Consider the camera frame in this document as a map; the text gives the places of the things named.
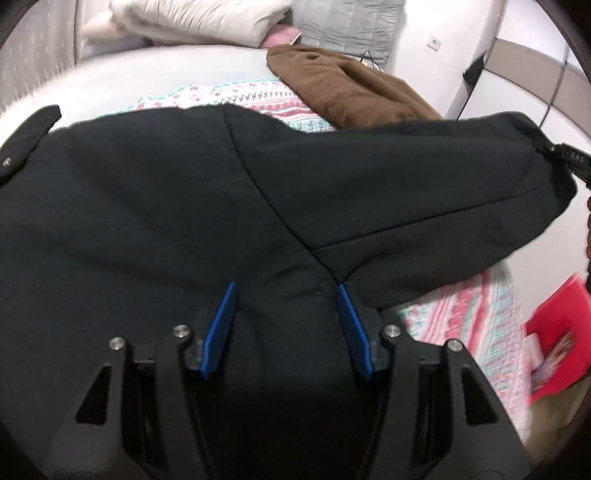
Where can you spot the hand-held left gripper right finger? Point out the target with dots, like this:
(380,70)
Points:
(353,337)

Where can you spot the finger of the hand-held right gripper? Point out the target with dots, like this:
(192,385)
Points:
(572,161)

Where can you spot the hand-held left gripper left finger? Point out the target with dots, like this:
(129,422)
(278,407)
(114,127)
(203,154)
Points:
(220,332)

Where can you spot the large black garment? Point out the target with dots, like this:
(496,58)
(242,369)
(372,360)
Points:
(184,207)

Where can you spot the white wardrobe door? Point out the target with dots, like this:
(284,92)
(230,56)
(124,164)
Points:
(517,87)

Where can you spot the pink and teal patterned blanket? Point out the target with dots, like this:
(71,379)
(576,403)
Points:
(461,314)

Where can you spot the red bag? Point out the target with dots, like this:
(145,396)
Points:
(554,314)

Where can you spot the brown garment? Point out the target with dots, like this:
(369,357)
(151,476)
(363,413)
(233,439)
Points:
(332,83)

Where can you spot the grey quilt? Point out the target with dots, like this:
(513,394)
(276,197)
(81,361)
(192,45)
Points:
(346,23)

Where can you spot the grey bed sheet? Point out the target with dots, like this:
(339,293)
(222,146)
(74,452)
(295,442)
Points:
(138,74)

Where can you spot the pink pillow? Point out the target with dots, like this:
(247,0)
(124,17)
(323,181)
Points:
(281,36)

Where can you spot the white pillow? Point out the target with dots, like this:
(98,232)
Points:
(198,18)

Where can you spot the pale pink folded blanket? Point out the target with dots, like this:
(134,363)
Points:
(99,28)

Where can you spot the grey dotted curtain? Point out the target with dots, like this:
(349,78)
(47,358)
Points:
(37,46)

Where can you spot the white wall socket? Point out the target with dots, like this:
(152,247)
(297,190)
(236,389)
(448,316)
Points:
(434,42)

